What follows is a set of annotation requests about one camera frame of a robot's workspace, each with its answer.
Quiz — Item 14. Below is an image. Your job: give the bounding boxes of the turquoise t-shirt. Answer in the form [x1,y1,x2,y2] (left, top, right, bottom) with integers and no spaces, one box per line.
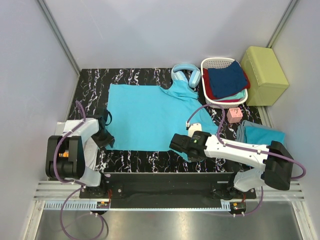
[106,80,218,152]

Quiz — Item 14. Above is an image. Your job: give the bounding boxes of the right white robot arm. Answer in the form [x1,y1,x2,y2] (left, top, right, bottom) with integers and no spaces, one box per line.
[169,131,293,199]

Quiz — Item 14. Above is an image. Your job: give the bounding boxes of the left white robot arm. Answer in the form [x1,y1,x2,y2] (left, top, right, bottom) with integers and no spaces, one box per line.
[45,107,115,198]

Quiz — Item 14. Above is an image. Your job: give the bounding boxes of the pile of teal t-shirts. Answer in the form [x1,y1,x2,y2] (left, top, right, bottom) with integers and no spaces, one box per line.
[236,120,287,148]

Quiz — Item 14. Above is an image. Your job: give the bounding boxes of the white paper sheets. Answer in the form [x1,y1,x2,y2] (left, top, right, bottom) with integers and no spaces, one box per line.
[55,118,98,170]

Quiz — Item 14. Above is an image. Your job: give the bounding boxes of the pink cube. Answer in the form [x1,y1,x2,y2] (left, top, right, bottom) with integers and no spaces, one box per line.
[227,107,243,124]

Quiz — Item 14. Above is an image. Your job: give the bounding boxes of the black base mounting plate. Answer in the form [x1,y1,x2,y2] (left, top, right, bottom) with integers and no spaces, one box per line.
[79,173,256,210]

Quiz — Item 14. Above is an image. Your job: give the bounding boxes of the teal folded t-shirt in basket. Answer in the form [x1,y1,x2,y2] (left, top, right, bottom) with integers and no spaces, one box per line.
[218,89,246,102]

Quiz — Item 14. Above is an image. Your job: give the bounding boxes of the navy blue folded t-shirt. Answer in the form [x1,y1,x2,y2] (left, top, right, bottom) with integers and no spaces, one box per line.
[207,60,250,99]

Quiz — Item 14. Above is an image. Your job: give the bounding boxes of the light blue headphones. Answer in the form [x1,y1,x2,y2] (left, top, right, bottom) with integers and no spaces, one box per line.
[170,63,202,89]

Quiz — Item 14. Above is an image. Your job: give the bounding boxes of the white plastic laundry basket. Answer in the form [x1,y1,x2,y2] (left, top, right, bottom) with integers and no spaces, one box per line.
[200,57,248,109]

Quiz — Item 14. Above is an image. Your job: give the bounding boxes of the yellow-green storage box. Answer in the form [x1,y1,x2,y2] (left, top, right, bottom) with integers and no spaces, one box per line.
[240,46,289,106]

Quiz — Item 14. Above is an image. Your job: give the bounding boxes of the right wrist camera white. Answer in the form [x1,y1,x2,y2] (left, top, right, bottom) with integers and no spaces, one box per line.
[186,122,202,138]

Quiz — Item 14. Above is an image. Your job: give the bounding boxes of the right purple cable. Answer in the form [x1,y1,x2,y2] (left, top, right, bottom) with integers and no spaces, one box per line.
[185,103,307,217]

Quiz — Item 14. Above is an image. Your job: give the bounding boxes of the purple cable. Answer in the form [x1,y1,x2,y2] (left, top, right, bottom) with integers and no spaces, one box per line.
[53,100,110,238]
[185,103,307,217]

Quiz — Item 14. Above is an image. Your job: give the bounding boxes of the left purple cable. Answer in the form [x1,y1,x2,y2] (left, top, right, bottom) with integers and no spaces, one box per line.
[53,100,110,238]

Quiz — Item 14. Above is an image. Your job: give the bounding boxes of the aluminium rail frame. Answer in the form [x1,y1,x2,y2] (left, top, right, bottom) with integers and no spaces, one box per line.
[24,181,320,240]

